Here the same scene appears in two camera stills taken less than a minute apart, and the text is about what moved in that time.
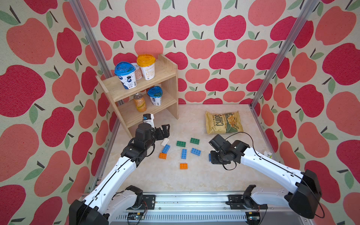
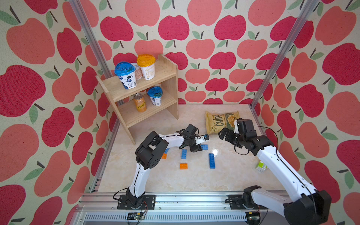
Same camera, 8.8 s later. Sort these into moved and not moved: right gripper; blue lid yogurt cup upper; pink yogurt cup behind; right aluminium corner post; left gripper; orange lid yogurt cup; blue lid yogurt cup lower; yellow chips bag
Moved: right gripper; left gripper
Not moved: pink yogurt cup behind; right aluminium corner post; yellow chips bag; blue lid yogurt cup upper; orange lid yogurt cup; blue lid yogurt cup lower
